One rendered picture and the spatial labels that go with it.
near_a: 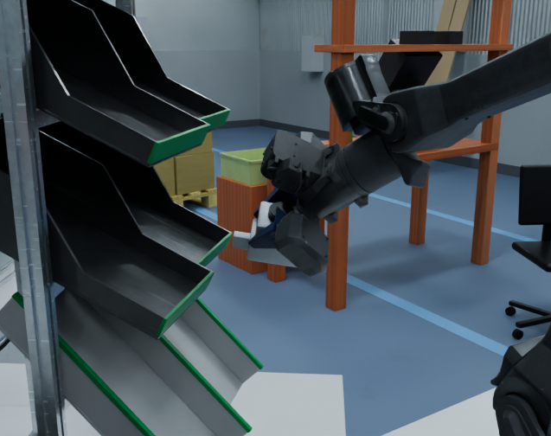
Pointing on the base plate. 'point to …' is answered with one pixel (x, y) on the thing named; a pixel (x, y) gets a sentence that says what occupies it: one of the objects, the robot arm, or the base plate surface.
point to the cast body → (266, 214)
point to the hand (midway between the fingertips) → (275, 217)
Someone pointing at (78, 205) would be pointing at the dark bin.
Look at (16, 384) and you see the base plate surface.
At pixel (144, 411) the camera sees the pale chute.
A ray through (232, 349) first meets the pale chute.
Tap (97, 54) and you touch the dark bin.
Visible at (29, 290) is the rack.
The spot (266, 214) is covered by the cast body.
